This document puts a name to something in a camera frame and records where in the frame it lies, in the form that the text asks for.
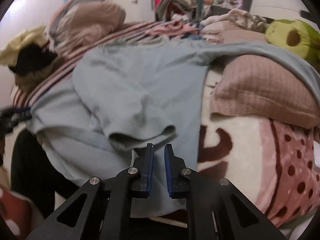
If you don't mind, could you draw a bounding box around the grey clothes heap on chair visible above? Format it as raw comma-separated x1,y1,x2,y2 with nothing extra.
155,0,194,22

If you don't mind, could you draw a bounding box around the pink crumpled garment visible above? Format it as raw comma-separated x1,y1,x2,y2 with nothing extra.
145,20,200,37

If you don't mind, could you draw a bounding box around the pink ribbed pillow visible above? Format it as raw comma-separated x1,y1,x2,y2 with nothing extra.
199,28,320,128

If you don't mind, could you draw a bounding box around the folded clothes pile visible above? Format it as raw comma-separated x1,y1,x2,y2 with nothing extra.
1,24,65,93

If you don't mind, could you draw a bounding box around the pink spotted fleece blanket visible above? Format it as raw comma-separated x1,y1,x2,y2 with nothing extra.
197,70,319,226

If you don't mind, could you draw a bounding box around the patterned cloth near headboard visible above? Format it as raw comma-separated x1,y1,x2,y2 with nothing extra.
228,9,270,33

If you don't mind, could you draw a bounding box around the green avocado plush toy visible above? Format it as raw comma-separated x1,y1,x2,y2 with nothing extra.
265,19,319,70

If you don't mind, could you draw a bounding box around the beige pink rolled duvet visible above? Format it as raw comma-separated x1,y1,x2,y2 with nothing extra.
48,0,126,53

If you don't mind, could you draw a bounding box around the striped pink navy blanket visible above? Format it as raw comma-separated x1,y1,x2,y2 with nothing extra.
11,21,200,108

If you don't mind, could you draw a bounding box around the light blue sweatshirt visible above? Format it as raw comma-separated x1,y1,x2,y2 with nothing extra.
27,40,319,218

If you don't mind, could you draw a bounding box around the white bed headboard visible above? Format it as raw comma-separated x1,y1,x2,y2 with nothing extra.
249,0,319,30

